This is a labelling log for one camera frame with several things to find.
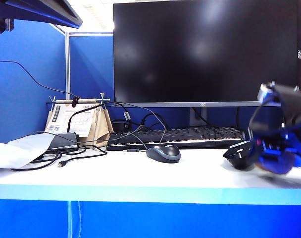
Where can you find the dark grey flat box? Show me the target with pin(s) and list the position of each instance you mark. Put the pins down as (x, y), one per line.
(62, 140)

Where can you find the black upside-down mouse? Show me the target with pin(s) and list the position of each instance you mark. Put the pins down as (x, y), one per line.
(237, 156)

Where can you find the grey and black mouse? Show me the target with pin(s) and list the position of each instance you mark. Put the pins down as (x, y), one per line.
(163, 155)

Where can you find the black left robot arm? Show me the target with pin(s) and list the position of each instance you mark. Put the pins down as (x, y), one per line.
(41, 11)

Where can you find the large monitor with silver bezel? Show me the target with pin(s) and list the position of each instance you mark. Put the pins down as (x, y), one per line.
(205, 49)

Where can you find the beige desk calendar stand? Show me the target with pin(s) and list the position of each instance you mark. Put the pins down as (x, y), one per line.
(101, 129)

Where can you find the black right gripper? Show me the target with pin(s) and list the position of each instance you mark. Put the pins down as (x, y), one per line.
(292, 111)

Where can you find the black mechanical keyboard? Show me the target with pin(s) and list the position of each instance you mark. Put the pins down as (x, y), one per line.
(180, 138)

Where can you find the black power adapter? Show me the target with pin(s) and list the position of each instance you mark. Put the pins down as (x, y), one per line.
(120, 126)

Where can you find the silver monitor stand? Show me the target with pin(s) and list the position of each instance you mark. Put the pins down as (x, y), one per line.
(197, 116)

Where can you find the aluminium partition post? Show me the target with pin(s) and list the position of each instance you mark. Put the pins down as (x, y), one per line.
(67, 67)

